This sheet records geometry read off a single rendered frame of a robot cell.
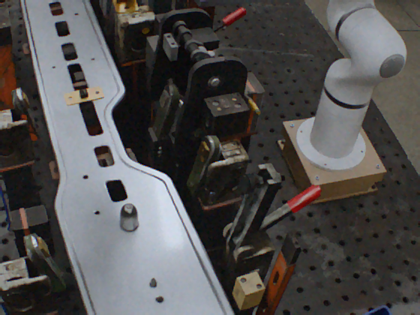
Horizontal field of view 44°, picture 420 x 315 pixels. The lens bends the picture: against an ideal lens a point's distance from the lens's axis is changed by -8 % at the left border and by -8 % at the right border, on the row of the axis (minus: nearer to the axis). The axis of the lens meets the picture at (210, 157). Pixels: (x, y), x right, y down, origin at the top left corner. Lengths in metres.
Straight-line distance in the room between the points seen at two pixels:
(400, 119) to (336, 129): 1.60
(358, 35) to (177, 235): 0.55
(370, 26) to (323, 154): 0.41
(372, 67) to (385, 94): 1.89
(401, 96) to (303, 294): 1.97
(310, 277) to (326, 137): 0.34
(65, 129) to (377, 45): 0.65
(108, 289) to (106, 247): 0.08
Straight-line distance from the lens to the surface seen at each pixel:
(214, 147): 0.95
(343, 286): 1.32
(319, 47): 1.96
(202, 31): 1.11
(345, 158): 1.44
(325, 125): 1.37
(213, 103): 1.01
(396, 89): 3.13
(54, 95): 1.20
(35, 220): 1.00
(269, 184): 0.76
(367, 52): 1.16
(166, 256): 0.93
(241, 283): 0.84
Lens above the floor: 1.78
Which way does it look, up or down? 47 degrees down
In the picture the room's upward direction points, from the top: 8 degrees clockwise
